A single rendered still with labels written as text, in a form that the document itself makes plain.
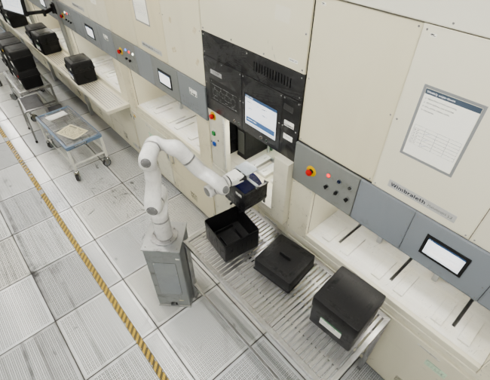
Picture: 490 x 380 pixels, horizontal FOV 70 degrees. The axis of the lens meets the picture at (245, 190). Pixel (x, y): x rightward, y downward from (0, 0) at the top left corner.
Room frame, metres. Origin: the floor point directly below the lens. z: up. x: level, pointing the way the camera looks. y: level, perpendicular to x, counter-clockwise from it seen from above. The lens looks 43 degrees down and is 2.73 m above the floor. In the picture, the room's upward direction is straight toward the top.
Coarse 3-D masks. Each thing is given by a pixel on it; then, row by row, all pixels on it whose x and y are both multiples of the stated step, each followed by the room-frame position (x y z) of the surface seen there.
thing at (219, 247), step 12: (216, 216) 1.67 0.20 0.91; (228, 216) 1.72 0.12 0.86; (240, 216) 1.73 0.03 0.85; (216, 228) 1.67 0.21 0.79; (228, 228) 1.68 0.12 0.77; (240, 228) 1.68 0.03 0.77; (252, 228) 1.61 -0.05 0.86; (216, 240) 1.48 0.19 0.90; (228, 240) 1.58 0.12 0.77; (240, 240) 1.46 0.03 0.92; (252, 240) 1.51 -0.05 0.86; (228, 252) 1.41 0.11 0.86; (240, 252) 1.46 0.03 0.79
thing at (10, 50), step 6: (6, 48) 4.58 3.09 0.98; (12, 48) 4.56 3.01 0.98; (18, 48) 4.56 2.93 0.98; (24, 48) 4.57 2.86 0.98; (6, 54) 4.58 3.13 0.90; (12, 54) 4.45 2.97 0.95; (18, 54) 4.49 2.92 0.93; (24, 54) 4.53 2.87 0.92; (30, 54) 4.58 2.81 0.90; (12, 60) 4.43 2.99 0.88; (18, 60) 4.47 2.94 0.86; (24, 60) 4.52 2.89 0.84; (30, 60) 4.56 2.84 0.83; (18, 66) 4.45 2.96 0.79; (24, 66) 4.50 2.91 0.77; (30, 66) 4.54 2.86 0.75
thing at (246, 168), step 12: (240, 168) 1.77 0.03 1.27; (252, 168) 1.77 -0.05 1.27; (252, 180) 1.73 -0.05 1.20; (264, 180) 1.77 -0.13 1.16; (228, 192) 1.75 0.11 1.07; (240, 192) 1.65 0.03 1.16; (252, 192) 1.67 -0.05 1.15; (264, 192) 1.74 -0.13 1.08; (240, 204) 1.65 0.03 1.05; (252, 204) 1.67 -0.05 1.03
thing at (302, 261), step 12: (276, 240) 1.50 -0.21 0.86; (288, 240) 1.50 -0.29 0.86; (264, 252) 1.40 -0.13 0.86; (276, 252) 1.40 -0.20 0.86; (288, 252) 1.40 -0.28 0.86; (300, 252) 1.40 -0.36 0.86; (264, 264) 1.31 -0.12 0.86; (276, 264) 1.31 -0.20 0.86; (288, 264) 1.31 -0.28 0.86; (300, 264) 1.31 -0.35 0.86; (312, 264) 1.35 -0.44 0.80; (276, 276) 1.23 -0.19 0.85; (288, 276) 1.22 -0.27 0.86; (300, 276) 1.25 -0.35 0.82; (288, 288) 1.17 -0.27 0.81
